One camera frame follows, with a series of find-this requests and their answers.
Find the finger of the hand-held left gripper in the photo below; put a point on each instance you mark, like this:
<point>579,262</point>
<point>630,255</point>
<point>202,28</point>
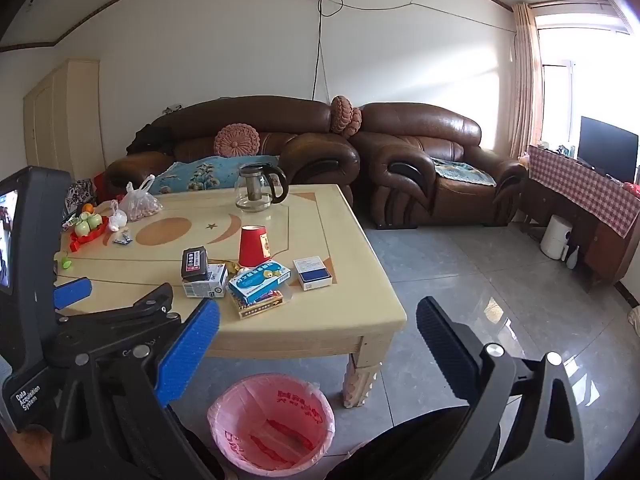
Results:
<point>74,292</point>
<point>140,310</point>

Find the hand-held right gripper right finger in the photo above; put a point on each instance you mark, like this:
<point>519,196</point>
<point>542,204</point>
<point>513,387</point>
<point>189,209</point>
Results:
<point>445,347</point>

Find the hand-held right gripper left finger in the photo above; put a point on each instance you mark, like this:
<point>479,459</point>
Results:
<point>190,355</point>

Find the white small box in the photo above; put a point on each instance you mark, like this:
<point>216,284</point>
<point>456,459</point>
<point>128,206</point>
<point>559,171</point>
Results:
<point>214,286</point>

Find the black small box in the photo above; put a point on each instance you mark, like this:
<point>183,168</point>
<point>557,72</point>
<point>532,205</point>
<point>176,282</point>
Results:
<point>196,262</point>

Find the red and gold cigarette box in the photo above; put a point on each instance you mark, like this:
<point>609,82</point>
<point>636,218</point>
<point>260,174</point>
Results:
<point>265,306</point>

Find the blue and white medicine box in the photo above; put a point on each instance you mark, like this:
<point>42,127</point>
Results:
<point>257,282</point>

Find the trash bin with pink liner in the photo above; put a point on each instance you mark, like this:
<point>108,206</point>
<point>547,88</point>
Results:
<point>270,425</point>

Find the red paper cup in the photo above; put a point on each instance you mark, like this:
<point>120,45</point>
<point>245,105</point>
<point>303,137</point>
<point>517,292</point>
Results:
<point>252,247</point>

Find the white box with blue panel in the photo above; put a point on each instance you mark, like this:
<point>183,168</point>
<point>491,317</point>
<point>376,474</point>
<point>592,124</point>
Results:
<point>314,277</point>

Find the small green toy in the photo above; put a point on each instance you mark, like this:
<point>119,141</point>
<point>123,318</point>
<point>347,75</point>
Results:
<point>65,263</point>

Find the red fruit tray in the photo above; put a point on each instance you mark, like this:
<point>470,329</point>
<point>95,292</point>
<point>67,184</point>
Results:
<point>80,242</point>

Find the green apple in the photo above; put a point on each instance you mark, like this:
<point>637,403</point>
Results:
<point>82,228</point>
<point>95,220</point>

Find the black and white patterned bag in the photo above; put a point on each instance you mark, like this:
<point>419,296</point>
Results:
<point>80,195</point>

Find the small candy wrapper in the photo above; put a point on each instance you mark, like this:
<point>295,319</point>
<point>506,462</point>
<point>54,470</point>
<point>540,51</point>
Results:
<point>121,238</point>

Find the small white plastic bag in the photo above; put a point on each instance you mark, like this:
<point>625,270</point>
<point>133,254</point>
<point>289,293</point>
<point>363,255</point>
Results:
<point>119,220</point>

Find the clear plastic bag of nuts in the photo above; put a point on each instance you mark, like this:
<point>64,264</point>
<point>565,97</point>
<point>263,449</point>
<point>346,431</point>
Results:
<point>142,205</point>

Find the beige coffee table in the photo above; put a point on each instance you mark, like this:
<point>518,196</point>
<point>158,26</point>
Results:
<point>350,285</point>

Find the beige wardrobe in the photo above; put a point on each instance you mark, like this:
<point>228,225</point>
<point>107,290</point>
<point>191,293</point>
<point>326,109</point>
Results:
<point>65,110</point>

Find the black clothing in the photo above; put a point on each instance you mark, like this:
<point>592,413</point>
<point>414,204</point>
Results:
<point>150,139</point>

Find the blue floral blanket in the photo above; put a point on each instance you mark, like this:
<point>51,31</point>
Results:
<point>210,174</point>

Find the white round appliance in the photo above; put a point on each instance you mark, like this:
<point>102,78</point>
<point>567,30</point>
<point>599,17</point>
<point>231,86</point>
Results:
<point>554,237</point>

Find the white bottle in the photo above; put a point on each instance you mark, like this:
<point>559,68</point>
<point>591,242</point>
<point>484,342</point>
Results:
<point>573,258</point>

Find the glass teapot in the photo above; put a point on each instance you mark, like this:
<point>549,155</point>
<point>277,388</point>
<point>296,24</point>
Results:
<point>252,195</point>

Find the blue armchair seat mat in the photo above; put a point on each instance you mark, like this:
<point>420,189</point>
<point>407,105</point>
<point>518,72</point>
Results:
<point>462,171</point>

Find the brown wooden cabinet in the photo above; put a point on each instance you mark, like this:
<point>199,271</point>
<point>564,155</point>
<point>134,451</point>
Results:
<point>605,257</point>

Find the pink round cushion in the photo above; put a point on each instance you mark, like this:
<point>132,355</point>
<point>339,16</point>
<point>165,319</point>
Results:
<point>357,122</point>
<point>341,115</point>
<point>237,140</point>

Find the red checkered tablecloth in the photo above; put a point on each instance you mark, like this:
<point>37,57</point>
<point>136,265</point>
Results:
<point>585,187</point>

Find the brown leather armchair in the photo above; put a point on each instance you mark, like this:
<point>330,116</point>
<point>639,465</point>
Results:
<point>420,130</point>

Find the brown leather sofa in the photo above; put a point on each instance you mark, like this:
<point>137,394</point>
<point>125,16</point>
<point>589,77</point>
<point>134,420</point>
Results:
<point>300,150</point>

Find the black television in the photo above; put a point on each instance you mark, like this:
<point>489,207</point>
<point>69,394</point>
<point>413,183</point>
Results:
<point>607,147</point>

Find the beige curtain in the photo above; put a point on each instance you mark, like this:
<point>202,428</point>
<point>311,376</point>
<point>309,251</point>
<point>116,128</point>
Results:
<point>527,75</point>

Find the window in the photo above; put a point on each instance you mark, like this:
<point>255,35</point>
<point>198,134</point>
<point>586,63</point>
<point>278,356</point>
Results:
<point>555,45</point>

